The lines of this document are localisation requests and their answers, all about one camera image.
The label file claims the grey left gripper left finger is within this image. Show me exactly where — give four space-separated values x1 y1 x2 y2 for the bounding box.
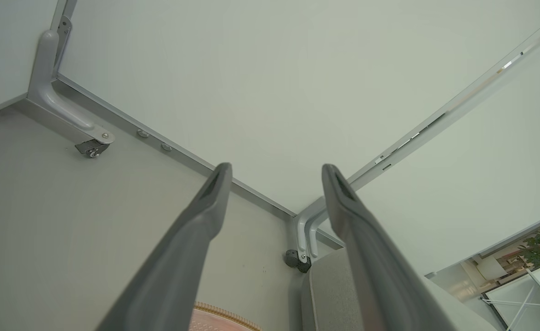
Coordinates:
96 162 233 331

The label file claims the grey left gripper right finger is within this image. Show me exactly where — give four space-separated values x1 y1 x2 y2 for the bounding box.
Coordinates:
322 164 457 331

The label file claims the grey fabric sofa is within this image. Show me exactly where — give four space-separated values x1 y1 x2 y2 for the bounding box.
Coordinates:
288 247 500 331

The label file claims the grey partition foot with caster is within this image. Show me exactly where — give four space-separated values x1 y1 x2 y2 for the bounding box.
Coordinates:
27 16 115 159
284 198 344 274

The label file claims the beige plastic laundry basket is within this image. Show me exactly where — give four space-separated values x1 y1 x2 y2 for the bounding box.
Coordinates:
190 302 262 331

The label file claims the white table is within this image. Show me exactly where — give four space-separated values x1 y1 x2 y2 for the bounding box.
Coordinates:
480 257 540 331

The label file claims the grey aluminium partition rail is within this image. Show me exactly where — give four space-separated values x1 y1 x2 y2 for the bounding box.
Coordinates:
55 74 297 218
347 11 540 191

